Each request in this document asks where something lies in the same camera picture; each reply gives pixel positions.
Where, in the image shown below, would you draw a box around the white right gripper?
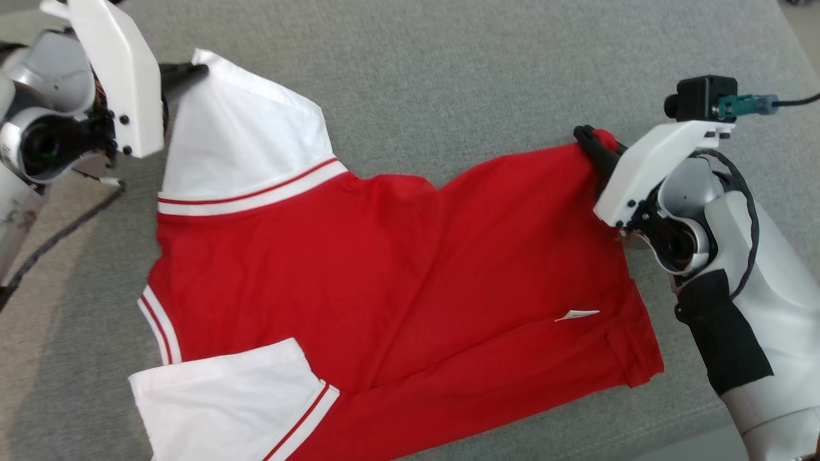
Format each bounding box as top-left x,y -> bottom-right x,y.
573,120 -> 736,229

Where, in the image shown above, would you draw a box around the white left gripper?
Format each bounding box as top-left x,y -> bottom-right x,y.
40,0 -> 209,159

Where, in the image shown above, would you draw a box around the red jersey shirt white sleeves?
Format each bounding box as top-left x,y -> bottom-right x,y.
128,48 -> 666,461

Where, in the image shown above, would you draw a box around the grey fabric sofa seat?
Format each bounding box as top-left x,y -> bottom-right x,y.
0,0 -> 820,461

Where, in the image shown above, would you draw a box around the teal right camera connector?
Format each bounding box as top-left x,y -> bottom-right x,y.
717,93 -> 780,120

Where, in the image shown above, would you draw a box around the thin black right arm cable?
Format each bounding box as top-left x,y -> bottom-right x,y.
691,149 -> 762,302

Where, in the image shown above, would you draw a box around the black right camera cable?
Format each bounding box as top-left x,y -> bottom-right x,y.
772,92 -> 820,108

